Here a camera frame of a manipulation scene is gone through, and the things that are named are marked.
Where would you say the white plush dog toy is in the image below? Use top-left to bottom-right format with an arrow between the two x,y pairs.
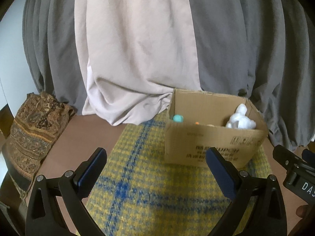
225,104 -> 256,129

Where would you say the beige curtain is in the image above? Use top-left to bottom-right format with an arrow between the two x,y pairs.
74,0 -> 201,126

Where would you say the teal star plush toy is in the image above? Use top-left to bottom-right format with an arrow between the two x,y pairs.
172,114 -> 184,123

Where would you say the yellow plush duck toy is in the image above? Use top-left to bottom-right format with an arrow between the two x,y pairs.
195,122 -> 215,127

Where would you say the brown patterned fabric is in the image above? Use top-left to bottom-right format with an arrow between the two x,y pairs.
2,92 -> 76,201

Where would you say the yellow blue plaid mat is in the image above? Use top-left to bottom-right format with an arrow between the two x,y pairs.
74,110 -> 273,236

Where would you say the grey curtain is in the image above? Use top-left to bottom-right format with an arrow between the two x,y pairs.
23,0 -> 314,150

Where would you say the brown cardboard box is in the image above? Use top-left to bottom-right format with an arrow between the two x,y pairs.
164,89 -> 269,169

